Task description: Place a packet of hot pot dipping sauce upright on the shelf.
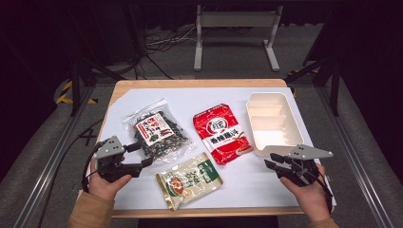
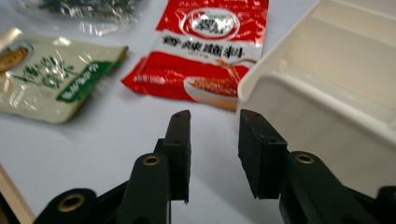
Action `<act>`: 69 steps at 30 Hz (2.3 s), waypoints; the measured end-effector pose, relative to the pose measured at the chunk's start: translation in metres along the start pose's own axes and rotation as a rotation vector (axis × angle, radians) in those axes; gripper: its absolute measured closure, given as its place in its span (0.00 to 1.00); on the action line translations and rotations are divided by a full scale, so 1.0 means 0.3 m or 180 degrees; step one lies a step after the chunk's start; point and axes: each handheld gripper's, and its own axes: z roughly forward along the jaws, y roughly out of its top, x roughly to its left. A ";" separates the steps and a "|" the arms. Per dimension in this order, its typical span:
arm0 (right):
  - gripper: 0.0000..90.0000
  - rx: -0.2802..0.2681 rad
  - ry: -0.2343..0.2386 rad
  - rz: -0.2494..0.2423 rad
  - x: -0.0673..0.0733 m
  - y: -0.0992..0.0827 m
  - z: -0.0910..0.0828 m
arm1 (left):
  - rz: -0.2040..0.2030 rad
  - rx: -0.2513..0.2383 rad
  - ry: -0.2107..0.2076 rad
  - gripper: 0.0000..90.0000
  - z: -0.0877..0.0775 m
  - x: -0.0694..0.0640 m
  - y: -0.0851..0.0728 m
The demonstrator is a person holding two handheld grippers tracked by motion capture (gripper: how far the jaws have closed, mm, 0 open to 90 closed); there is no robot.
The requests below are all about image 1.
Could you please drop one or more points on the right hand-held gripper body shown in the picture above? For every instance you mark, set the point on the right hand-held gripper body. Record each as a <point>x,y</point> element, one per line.
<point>309,152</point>

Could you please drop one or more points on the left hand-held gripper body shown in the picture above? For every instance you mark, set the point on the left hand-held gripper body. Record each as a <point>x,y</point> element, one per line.
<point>107,148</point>

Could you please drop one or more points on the person's left hand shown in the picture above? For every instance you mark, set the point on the person's left hand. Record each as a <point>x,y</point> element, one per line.
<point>103,186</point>

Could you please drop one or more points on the person's right hand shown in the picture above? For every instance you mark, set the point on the person's right hand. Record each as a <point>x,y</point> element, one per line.
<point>309,198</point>

